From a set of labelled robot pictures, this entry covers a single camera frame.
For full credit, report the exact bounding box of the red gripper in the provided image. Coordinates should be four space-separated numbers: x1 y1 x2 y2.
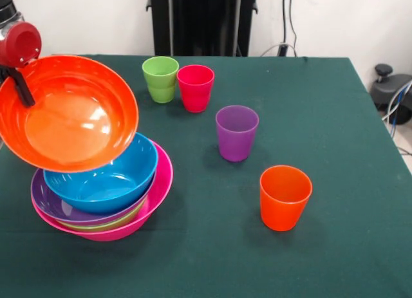
0 22 43 107

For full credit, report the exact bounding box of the orange bowl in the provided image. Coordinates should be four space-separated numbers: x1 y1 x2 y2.
0 54 140 174

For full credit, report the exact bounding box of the purple bowl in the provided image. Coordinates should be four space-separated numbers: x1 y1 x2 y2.
30 167 158 224

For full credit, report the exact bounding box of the blue bowl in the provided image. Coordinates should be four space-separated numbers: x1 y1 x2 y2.
43 132 159 215

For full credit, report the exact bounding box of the green bowl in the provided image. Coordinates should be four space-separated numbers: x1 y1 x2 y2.
62 194 151 233

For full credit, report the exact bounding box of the pink bowl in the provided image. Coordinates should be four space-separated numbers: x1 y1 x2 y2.
31 140 174 242

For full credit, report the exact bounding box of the purple cup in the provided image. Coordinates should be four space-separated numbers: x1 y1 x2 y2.
215 105 260 163

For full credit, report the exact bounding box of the green cup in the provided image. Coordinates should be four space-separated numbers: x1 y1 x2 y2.
147 82 178 104
142 55 180 88

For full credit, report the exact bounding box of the red cup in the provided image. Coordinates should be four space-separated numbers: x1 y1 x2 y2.
176 64 215 113

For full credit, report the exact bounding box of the orange cup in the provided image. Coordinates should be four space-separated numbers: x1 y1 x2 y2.
259 164 314 232

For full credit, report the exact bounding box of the dark green tablecloth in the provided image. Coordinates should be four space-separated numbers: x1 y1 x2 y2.
0 54 412 298

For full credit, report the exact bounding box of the black cable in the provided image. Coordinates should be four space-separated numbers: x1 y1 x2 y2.
288 0 298 57
282 0 288 46

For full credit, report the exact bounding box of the grey cable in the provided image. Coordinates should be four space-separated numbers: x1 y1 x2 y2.
382 80 412 122

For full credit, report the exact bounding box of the blue cable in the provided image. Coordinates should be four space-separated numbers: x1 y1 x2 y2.
389 81 408 128

